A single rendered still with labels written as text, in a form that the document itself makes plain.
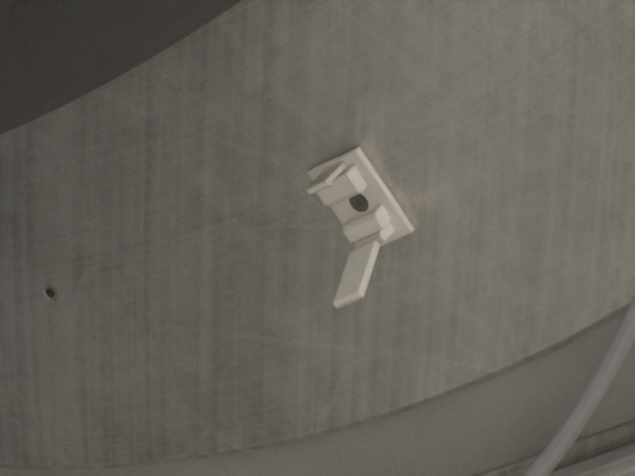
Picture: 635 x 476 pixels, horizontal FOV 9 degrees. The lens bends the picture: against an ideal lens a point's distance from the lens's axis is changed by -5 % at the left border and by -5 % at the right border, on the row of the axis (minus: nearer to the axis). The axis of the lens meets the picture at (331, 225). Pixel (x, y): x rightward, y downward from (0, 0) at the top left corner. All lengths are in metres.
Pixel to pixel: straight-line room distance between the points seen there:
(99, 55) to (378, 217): 0.08
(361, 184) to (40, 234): 0.10
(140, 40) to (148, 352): 0.13
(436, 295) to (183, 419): 0.09
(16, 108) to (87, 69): 0.02
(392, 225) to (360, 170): 0.01
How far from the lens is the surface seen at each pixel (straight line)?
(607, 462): 0.95
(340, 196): 0.94
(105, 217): 0.99
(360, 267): 0.94
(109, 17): 0.89
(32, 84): 0.92
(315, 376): 0.98
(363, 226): 0.95
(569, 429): 0.92
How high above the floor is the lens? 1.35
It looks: 36 degrees down
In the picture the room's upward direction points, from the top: 2 degrees clockwise
